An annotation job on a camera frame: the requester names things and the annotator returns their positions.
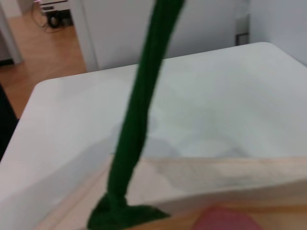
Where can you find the pink peach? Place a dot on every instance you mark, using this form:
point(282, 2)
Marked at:
point(223, 220)

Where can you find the white shelf unit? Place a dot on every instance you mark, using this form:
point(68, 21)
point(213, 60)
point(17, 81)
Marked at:
point(55, 5)

